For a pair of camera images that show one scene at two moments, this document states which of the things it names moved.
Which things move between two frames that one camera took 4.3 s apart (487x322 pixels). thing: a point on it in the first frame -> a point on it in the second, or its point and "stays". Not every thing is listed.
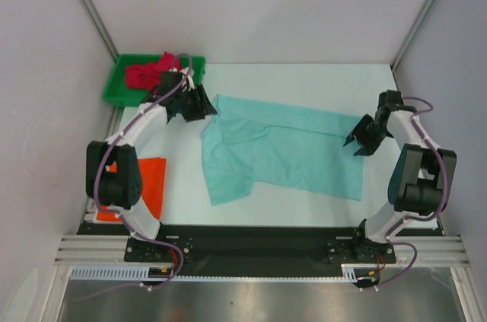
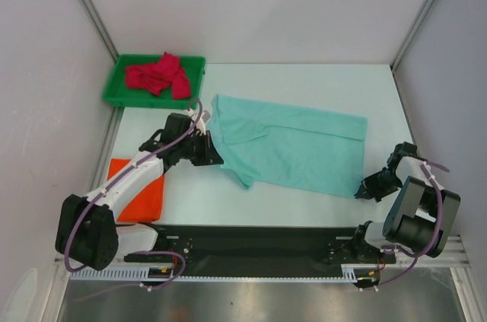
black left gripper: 202,106 -> 210,155
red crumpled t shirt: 148,76 stays
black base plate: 249,251 stays
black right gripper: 368,133 -> 372,186
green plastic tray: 117,93 stays
